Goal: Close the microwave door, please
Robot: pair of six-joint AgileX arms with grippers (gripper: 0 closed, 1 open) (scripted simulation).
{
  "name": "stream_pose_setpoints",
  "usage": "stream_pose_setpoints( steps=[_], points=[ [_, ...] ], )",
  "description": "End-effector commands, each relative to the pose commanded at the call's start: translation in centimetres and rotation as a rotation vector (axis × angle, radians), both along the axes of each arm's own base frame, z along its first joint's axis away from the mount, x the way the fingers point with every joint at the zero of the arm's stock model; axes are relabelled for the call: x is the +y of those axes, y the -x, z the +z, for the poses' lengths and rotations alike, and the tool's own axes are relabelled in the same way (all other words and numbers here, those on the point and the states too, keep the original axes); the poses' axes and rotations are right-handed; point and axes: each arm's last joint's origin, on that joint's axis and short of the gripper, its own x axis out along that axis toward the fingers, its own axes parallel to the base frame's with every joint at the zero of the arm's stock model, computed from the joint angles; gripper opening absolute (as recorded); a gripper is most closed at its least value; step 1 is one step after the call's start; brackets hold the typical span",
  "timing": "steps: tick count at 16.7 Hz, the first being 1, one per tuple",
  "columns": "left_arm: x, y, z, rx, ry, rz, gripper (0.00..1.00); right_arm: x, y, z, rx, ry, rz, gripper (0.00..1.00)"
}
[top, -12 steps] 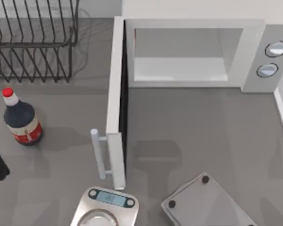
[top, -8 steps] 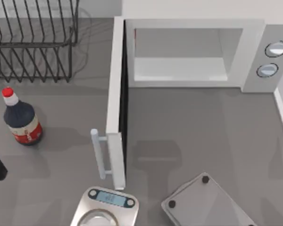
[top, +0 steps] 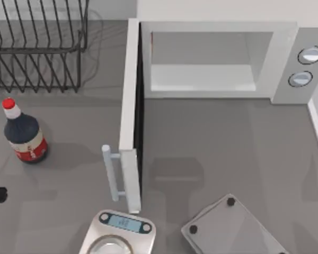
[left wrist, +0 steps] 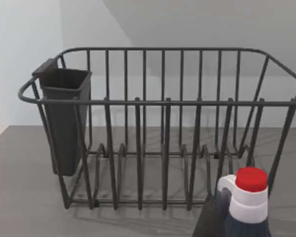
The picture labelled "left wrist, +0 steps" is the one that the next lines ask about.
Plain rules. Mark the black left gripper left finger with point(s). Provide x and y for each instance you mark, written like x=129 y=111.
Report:
x=208 y=219

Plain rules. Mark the dark blue bottle red cap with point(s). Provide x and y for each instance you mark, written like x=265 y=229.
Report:
x=249 y=205

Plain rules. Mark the dark grey cutlery holder cup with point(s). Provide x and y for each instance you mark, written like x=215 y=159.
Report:
x=64 y=128

